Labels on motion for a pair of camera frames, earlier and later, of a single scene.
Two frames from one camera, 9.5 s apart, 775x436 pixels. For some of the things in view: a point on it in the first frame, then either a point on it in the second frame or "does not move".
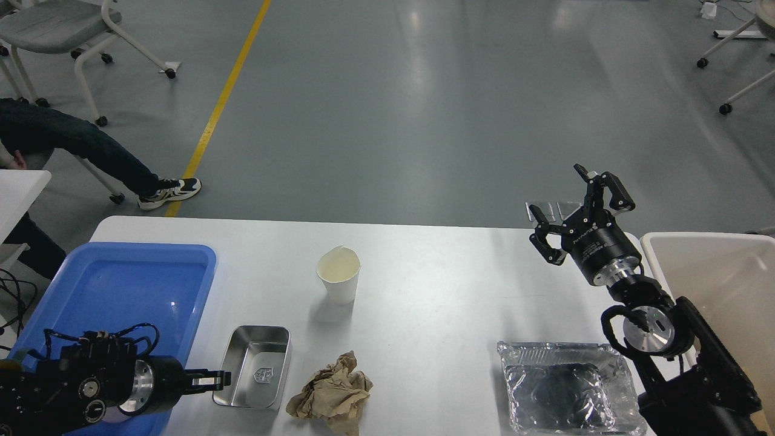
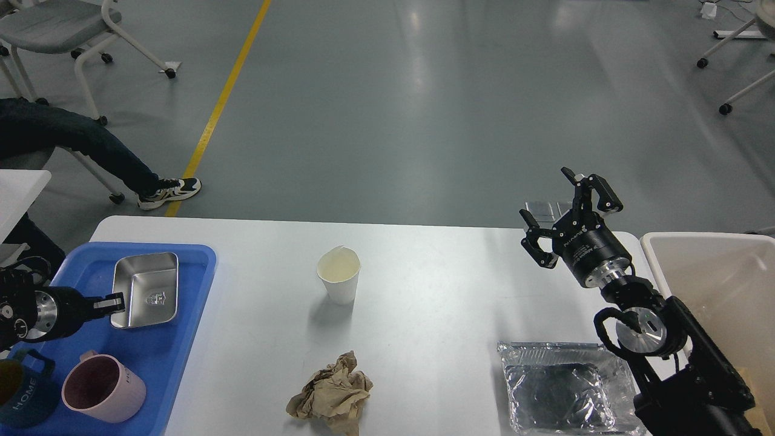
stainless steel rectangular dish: [258, 357] → [149, 283]
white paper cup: [338, 268] does not move
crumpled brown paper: [334, 393] does not move
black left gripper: [159, 382] → [62, 309]
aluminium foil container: [568, 389] does not move
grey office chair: [73, 27] does not move
